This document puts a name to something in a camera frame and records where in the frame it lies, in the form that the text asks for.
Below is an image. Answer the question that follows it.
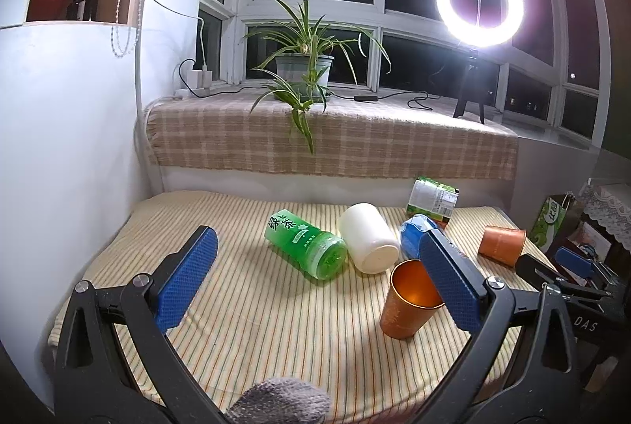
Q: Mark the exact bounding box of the checkered beige cloth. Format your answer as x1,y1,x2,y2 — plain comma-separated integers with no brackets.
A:
143,96,519,181

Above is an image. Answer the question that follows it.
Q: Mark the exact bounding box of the black cable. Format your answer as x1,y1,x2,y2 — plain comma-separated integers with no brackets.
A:
176,58,444,110

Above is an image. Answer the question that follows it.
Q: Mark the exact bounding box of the white lace cloth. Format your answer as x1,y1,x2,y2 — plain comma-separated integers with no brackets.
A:
579,180,631,228

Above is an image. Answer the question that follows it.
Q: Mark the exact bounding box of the white window frame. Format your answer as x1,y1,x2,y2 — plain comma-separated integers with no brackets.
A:
200,0,608,149

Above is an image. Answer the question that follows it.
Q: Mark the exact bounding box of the white plastic cup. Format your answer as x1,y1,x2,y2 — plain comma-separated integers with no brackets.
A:
338,203,401,274

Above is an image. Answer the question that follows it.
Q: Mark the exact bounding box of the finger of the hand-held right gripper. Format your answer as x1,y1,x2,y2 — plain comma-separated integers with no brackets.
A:
553,247,618,281
515,253,569,289

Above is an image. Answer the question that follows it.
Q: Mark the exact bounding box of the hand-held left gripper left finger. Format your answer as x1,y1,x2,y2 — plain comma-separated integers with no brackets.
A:
53,225,228,424

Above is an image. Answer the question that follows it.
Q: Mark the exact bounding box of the blue plastic bottle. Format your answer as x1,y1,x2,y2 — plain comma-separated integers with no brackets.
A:
398,214,447,260

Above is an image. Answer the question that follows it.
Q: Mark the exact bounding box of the potted spider plant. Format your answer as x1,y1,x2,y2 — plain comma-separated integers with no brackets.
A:
241,0,393,155

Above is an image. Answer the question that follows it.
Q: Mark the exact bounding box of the orange metal cup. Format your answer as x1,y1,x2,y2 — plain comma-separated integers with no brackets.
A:
379,259,445,340
478,225,528,267

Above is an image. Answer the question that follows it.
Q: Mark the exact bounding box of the dark glass bottle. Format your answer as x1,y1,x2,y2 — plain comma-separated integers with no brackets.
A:
74,0,100,21

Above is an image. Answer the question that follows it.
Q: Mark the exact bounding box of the white ring light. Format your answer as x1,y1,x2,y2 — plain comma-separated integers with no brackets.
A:
436,0,524,50

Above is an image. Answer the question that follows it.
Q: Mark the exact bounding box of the black tripod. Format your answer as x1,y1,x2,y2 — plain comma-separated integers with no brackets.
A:
452,48,487,125

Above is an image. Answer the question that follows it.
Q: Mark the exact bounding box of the green paper bag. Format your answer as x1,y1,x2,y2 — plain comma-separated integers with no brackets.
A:
530,194,575,252

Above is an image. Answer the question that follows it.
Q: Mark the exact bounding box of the striped yellow mat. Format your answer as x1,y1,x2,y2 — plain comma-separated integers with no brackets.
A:
48,190,549,416

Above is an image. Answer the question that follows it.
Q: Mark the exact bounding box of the grey knitted cloth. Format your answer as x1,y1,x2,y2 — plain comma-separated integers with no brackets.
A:
224,379,332,424

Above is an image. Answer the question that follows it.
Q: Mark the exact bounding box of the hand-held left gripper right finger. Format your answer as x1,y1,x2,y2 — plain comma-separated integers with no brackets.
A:
408,229,581,424

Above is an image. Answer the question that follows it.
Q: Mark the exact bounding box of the green plastic bottle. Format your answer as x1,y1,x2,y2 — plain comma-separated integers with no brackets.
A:
263,208,348,281

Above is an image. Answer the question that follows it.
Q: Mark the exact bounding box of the green and white carton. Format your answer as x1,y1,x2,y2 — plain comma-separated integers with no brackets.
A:
406,176,460,228

